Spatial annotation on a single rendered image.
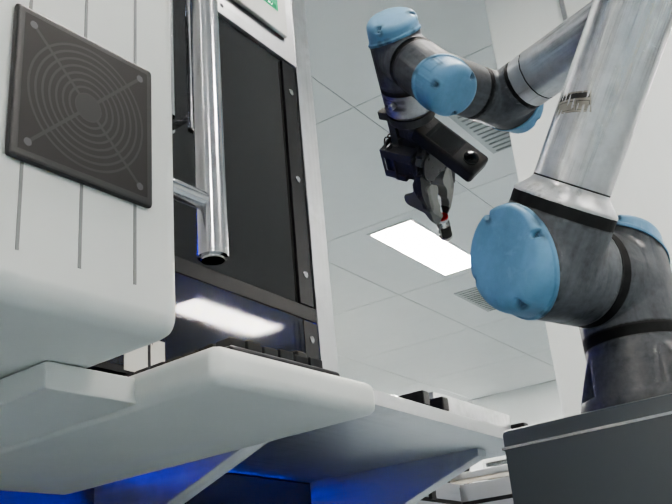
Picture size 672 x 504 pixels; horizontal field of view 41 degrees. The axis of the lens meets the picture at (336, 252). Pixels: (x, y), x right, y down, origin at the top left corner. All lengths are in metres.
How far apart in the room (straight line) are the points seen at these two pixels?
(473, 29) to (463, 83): 2.84
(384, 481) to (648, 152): 1.86
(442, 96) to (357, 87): 3.09
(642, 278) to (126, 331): 0.62
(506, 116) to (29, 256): 0.84
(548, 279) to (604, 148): 0.15
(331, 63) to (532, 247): 3.21
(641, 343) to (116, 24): 0.64
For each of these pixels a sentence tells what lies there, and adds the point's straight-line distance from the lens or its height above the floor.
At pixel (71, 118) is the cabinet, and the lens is 0.63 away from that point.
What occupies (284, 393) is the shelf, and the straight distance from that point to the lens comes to 0.71.
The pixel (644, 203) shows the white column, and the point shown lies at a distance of 3.08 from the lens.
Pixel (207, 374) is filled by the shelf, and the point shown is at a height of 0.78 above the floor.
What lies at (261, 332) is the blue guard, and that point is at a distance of 1.65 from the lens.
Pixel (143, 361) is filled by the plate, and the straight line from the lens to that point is 1.40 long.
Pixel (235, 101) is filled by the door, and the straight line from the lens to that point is 1.85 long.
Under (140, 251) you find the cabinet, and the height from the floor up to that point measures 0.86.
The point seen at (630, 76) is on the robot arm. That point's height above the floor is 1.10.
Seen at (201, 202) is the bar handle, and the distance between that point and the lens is 0.72.
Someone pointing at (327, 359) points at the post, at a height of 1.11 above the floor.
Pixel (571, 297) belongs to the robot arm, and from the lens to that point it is 0.97.
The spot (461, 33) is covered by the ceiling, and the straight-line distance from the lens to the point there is 4.03.
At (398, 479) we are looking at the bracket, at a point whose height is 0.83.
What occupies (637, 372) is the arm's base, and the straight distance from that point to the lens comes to 1.01.
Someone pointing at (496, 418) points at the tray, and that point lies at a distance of 1.51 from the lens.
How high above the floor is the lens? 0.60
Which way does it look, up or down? 23 degrees up
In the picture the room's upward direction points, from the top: 5 degrees counter-clockwise
